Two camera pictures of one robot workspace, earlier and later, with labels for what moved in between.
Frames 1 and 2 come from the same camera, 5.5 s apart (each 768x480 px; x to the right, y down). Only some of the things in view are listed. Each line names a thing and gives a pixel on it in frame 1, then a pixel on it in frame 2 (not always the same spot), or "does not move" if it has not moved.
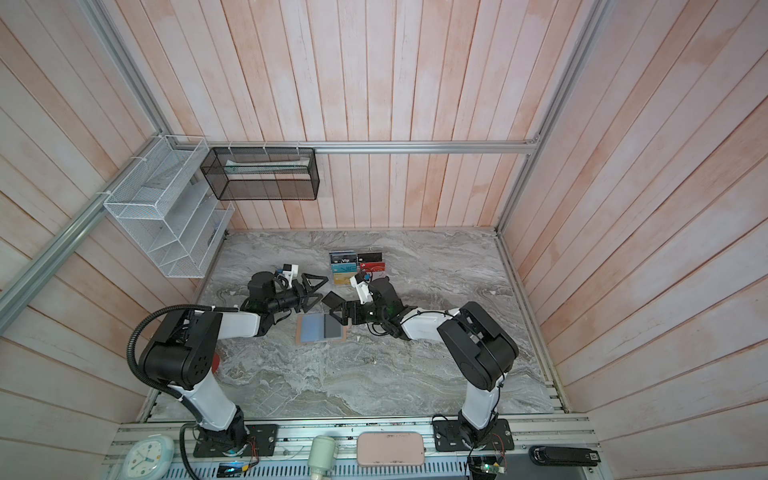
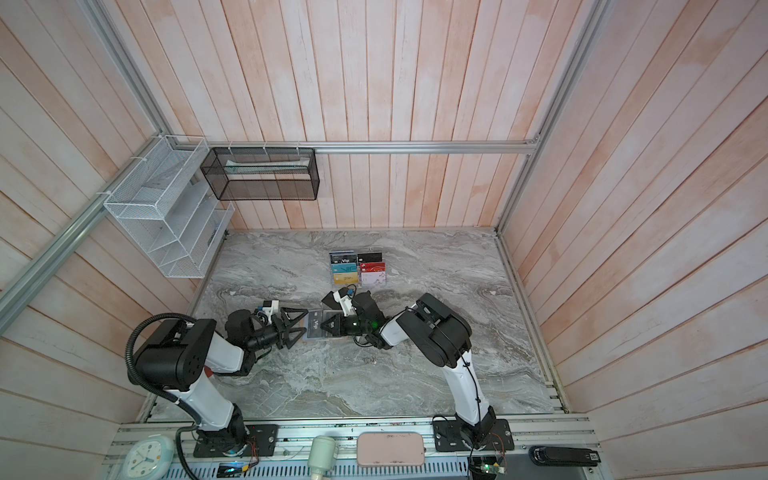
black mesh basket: [263, 173] does not move
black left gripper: [307, 285] -> [280, 331]
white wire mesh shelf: [167, 208] does not move
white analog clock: [150, 458] does not move
